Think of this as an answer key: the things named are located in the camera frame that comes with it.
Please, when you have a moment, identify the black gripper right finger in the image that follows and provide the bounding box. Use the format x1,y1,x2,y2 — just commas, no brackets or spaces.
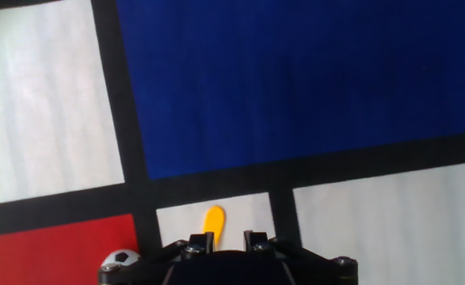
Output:
242,230,359,285

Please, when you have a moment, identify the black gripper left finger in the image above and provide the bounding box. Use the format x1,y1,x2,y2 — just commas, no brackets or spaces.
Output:
97,231,216,285

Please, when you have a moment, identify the yellow bubble ring wand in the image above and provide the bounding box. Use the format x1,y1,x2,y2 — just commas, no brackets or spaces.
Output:
202,205,226,251

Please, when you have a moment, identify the small soccer ball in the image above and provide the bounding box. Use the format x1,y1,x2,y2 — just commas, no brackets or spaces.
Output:
101,249,141,267

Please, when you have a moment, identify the colour block patterned cloth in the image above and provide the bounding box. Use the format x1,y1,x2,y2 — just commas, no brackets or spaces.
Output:
0,0,465,285

